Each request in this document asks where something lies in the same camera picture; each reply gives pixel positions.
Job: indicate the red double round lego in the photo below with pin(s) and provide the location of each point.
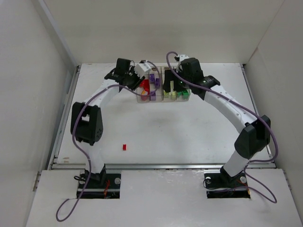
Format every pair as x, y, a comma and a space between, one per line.
146, 91

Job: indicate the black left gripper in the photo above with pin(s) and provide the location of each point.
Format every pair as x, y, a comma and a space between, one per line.
136, 82

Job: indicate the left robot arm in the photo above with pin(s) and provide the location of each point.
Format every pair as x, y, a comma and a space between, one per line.
86, 117

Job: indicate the green square lego brick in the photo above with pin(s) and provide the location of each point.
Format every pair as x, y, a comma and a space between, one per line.
184, 94

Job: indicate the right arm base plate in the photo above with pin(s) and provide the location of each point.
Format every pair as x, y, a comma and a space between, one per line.
219, 186

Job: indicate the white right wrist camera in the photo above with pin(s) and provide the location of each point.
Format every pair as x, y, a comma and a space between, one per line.
180, 58

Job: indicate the red round lego pair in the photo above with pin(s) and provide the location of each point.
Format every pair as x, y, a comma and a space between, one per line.
145, 84

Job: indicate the red flower round lego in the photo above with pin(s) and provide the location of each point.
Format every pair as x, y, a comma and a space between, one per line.
144, 97

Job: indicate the purple slope lego brick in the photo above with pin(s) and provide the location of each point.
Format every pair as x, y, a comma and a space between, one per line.
154, 80

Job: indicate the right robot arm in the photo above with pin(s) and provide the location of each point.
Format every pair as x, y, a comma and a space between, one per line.
253, 130

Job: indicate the aluminium front rail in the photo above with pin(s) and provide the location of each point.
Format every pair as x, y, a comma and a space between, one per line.
56, 166

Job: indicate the clear bin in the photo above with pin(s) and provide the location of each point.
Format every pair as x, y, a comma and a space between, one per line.
159, 92
140, 89
179, 86
168, 84

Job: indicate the lime green lego brick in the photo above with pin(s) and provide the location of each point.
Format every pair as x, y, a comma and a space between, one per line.
169, 94

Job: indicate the purple arch lego brick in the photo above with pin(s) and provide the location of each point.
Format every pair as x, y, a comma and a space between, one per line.
153, 96

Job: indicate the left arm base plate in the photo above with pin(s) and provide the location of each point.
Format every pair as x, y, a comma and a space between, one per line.
103, 186

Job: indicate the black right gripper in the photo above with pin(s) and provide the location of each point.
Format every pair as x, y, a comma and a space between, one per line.
172, 80

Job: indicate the lime small lego brick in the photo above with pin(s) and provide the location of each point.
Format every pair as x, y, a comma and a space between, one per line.
171, 86

